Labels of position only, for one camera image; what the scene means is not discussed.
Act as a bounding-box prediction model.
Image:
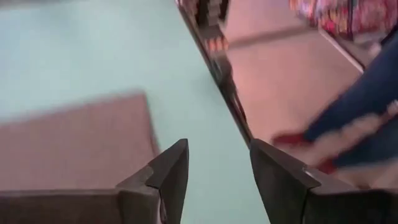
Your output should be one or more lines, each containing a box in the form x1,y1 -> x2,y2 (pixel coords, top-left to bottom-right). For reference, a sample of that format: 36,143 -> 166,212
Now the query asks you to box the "black aluminium table frame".
175,0 -> 254,149

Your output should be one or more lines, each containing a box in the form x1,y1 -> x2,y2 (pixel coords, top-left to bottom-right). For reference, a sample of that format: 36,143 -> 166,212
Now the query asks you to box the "person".
272,30 -> 398,190

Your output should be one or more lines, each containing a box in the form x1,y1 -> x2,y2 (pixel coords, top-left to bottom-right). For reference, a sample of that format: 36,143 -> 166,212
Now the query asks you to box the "grey towel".
0,92 -> 160,192

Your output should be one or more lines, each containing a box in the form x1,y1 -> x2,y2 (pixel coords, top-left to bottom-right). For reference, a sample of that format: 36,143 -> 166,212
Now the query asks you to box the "green table mat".
0,0 -> 271,224

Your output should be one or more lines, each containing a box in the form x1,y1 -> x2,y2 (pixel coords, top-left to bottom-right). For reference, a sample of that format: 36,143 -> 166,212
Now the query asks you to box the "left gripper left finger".
115,138 -> 190,224

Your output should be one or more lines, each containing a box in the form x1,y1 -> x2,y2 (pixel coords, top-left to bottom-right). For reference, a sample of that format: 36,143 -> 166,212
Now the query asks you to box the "backlit black keyboard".
289,0 -> 398,40

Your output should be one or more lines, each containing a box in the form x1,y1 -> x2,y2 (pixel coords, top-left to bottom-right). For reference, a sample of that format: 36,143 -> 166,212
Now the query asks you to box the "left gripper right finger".
249,138 -> 321,224

